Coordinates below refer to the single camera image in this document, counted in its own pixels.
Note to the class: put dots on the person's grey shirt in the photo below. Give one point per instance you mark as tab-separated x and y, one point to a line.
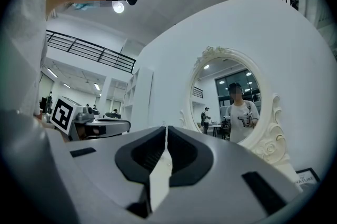
21	41

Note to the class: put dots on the white bookshelf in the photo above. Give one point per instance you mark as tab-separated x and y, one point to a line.
142	94

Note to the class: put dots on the round ceiling light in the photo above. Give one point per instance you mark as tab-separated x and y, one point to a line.
118	7

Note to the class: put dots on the person's left hand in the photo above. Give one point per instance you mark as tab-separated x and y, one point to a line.
81	132

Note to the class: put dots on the white ornate oval mirror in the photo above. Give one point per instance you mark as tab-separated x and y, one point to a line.
271	149

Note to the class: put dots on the teal face mask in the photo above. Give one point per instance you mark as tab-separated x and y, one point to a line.
81	6

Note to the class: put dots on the long ceiling lamp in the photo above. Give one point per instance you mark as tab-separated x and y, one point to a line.
66	85
97	86
52	72

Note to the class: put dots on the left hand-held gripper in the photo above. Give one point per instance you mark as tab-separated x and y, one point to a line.
63	115

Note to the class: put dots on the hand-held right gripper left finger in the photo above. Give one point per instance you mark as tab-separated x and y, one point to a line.
105	165

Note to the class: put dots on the black framed picture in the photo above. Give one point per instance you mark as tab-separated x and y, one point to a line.
306	178

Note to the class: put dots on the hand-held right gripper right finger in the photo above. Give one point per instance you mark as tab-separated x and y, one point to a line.
223	165

